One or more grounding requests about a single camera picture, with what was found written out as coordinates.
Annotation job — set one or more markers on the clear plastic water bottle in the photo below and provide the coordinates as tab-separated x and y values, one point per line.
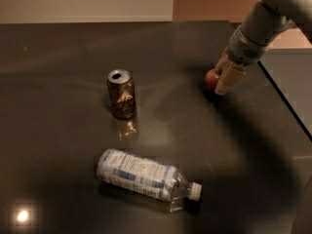
144	176

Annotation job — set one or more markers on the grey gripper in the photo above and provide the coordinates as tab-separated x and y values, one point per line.
243	50

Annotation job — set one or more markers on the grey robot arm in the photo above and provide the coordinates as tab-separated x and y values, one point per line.
277	16

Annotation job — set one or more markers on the brown soda can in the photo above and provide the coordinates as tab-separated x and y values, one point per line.
121	88

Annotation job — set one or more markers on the red apple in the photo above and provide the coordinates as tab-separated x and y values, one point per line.
211	78

